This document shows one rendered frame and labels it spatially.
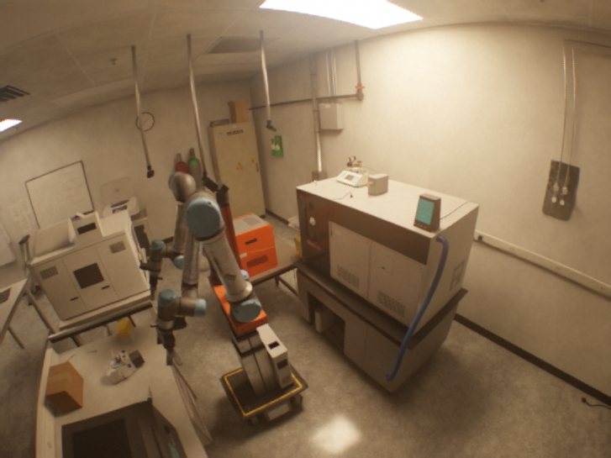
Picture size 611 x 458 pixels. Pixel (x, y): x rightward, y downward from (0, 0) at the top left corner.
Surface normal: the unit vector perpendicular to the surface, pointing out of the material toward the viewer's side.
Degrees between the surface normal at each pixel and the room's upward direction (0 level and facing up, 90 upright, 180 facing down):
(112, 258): 90
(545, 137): 90
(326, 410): 0
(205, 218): 83
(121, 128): 90
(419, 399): 0
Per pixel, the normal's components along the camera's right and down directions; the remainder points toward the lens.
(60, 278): 0.58, 0.31
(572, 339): -0.82, 0.30
